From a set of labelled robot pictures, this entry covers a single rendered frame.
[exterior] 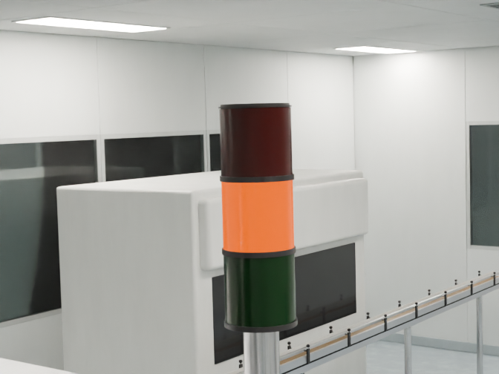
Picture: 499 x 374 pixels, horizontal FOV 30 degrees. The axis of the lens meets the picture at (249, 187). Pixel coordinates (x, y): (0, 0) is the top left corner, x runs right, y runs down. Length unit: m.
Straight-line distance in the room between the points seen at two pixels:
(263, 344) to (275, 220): 0.09
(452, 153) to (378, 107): 0.93
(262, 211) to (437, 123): 8.72
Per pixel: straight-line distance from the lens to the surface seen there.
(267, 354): 0.64
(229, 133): 0.62
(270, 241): 0.62
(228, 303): 0.64
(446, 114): 9.28
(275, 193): 0.62
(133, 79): 7.10
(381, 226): 9.67
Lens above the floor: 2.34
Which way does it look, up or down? 4 degrees down
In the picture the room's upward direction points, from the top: 2 degrees counter-clockwise
